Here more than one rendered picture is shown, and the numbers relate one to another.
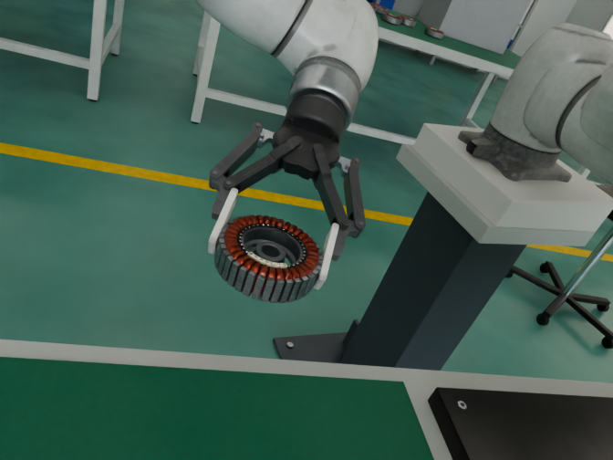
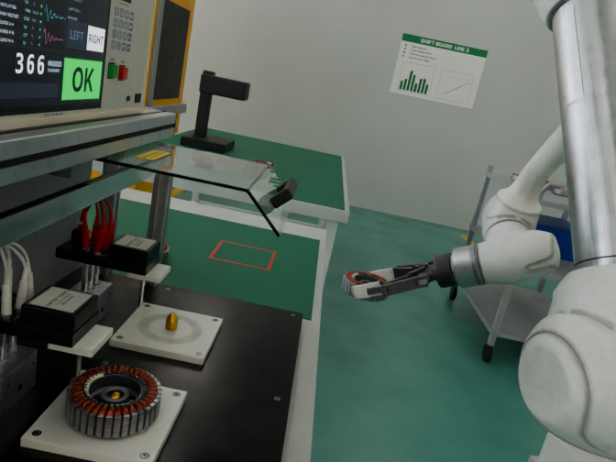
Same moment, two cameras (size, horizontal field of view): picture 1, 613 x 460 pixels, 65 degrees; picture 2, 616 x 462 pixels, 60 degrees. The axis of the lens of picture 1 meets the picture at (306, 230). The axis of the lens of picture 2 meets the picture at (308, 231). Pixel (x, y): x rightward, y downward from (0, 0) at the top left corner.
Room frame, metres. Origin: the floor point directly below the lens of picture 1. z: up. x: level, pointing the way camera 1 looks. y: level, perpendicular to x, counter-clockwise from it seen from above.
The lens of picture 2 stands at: (0.70, -1.13, 1.22)
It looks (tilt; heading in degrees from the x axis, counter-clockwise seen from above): 15 degrees down; 111
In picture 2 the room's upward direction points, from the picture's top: 12 degrees clockwise
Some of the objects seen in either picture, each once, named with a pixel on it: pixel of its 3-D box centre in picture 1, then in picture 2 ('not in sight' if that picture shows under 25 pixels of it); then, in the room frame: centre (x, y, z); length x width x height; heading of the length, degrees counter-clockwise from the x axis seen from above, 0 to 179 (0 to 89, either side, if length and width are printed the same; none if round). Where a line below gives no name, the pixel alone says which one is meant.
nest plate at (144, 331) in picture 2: not in sight; (170, 331); (0.22, -0.44, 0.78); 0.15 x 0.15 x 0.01; 22
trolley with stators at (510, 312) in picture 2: not in sight; (537, 260); (0.86, 2.18, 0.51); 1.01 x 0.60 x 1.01; 112
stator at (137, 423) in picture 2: not in sight; (114, 399); (0.31, -0.66, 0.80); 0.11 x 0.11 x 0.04
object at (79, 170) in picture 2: not in sight; (66, 159); (0.09, -0.56, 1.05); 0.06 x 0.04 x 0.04; 112
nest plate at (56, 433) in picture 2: not in sight; (112, 415); (0.31, -0.66, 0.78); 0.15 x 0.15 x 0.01; 22
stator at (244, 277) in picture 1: (268, 256); (366, 285); (0.42, 0.03, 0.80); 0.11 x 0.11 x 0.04
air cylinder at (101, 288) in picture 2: not in sight; (88, 302); (0.09, -0.49, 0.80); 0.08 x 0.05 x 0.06; 112
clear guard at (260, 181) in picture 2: not in sight; (192, 180); (0.21, -0.41, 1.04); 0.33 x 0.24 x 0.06; 22
